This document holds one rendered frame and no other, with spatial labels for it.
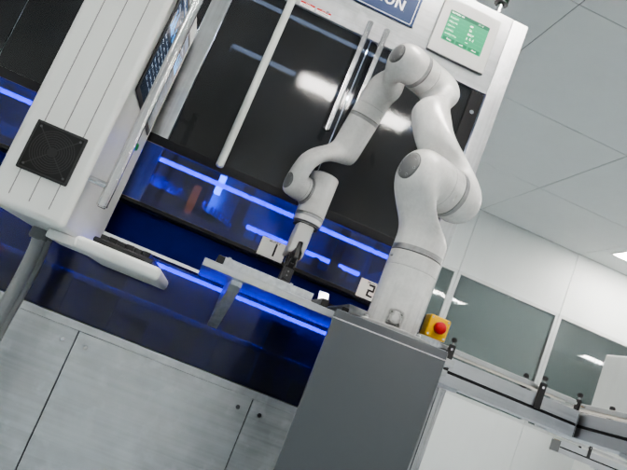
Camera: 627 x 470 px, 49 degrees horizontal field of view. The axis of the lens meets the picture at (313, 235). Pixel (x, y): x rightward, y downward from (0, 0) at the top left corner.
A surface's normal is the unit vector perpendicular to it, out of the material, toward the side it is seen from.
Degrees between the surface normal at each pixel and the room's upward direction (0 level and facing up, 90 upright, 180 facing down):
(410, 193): 128
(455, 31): 90
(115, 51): 90
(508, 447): 90
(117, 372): 90
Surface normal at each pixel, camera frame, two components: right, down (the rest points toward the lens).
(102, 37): 0.17, -0.13
